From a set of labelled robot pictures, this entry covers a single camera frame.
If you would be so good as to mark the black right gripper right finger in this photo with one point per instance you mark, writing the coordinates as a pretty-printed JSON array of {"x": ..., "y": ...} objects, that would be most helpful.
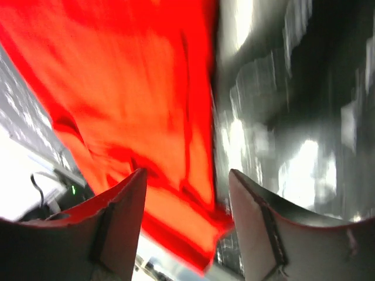
[{"x": 280, "y": 240}]

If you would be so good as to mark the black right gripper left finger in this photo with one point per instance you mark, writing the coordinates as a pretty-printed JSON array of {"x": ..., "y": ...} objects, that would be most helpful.
[{"x": 100, "y": 233}]

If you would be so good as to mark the red t shirt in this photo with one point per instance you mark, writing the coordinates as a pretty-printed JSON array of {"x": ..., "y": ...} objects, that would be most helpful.
[{"x": 127, "y": 85}]

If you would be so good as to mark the black marbled table mat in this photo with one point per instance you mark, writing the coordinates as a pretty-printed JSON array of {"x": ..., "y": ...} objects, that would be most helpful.
[{"x": 293, "y": 110}]

